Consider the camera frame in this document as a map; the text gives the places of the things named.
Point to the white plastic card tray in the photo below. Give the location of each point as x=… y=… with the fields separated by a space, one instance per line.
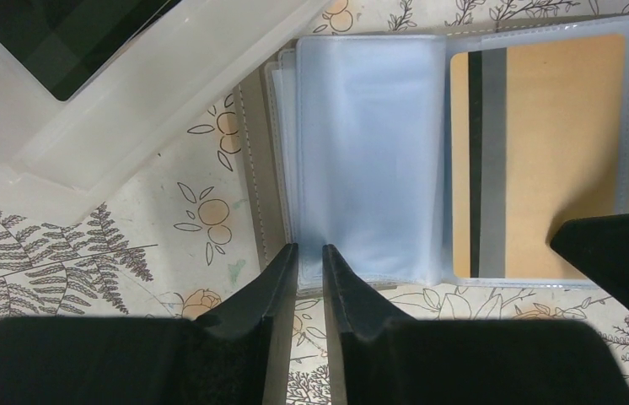
x=90 y=90

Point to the grey leather card holder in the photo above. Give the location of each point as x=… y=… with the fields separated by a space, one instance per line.
x=353 y=147

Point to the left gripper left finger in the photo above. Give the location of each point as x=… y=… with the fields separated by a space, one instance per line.
x=235 y=353

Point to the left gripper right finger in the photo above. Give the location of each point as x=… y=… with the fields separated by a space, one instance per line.
x=378 y=354

